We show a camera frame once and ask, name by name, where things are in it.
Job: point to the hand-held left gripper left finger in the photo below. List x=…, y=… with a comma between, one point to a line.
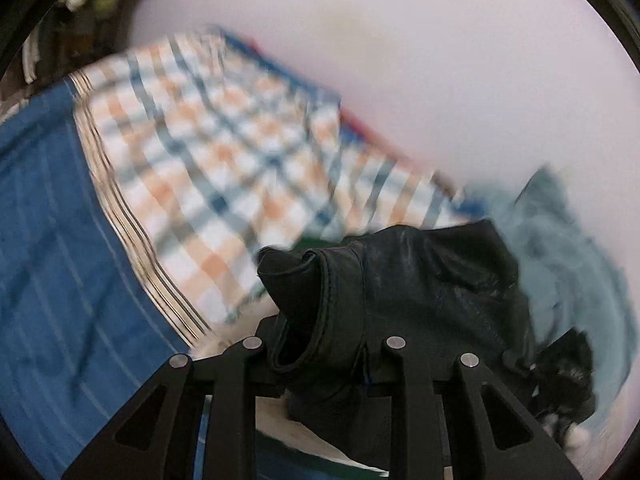
x=235, y=375

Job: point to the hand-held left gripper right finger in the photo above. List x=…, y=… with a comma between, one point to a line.
x=406, y=380

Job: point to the black leather jacket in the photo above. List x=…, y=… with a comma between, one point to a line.
x=425, y=285

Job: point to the black clothes rack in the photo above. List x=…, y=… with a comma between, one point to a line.
x=70, y=20

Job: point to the white folded fleece garment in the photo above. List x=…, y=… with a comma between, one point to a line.
x=240, y=325

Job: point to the teal duvet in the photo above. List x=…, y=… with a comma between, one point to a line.
x=555, y=260

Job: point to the green folded garment white stripes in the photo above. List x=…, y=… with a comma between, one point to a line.
x=325, y=471

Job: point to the blue striped plaid bed cover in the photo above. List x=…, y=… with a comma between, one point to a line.
x=55, y=240

